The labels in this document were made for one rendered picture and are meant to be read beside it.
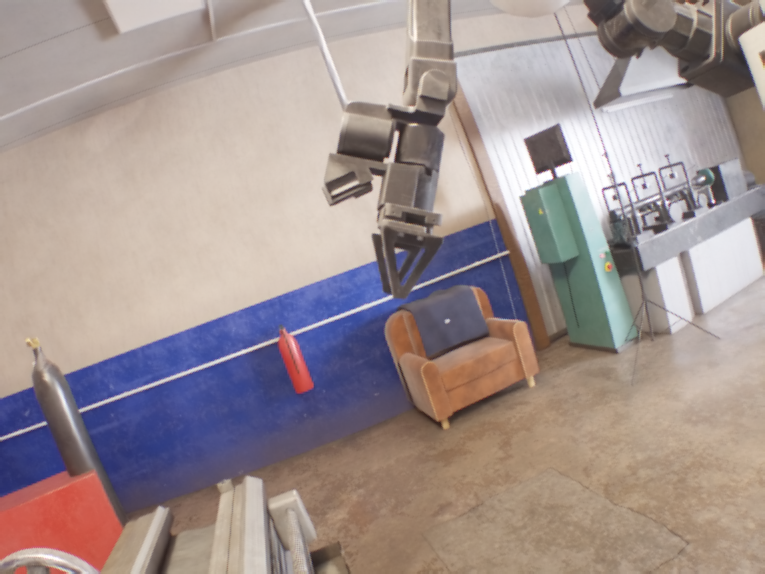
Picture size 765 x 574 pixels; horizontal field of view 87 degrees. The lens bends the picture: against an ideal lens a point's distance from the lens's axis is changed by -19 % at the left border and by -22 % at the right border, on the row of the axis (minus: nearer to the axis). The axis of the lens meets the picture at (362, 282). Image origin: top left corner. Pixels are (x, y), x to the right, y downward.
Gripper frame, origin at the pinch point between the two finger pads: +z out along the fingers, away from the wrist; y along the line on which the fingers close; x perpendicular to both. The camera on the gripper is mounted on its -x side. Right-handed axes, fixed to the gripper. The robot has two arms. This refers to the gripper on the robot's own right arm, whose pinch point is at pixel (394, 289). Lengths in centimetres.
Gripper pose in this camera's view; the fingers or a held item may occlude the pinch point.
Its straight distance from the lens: 59.0
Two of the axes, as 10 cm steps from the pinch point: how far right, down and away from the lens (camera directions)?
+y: 0.6, 0.3, -10.0
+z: -1.8, 9.8, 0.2
